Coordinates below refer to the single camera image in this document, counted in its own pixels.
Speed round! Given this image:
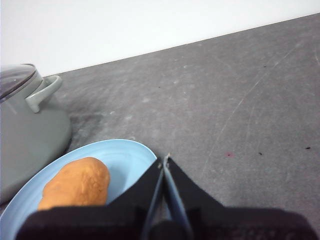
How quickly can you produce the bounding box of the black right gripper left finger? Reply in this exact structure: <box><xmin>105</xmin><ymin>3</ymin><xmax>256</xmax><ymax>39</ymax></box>
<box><xmin>16</xmin><ymin>159</ymin><xmax>166</xmax><ymax>240</ymax></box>

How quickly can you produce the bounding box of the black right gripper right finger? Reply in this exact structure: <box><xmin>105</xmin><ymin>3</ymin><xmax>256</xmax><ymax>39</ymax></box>
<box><xmin>163</xmin><ymin>152</ymin><xmax>317</xmax><ymax>240</ymax></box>

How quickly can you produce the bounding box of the brown potato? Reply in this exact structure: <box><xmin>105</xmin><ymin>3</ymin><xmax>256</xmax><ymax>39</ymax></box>
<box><xmin>37</xmin><ymin>156</ymin><xmax>111</xmax><ymax>211</ymax></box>

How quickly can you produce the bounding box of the glass lid with green knob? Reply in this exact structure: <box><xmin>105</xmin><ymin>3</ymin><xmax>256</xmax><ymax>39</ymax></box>
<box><xmin>0</xmin><ymin>63</ymin><xmax>39</xmax><ymax>104</ymax></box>

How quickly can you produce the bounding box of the blue plate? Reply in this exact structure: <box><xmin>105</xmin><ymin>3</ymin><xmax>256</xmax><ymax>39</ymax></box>
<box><xmin>0</xmin><ymin>138</ymin><xmax>159</xmax><ymax>240</ymax></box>

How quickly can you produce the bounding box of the pale green electric steamer pot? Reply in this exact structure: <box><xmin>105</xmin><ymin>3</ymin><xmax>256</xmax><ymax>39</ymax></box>
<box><xmin>0</xmin><ymin>63</ymin><xmax>74</xmax><ymax>205</ymax></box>

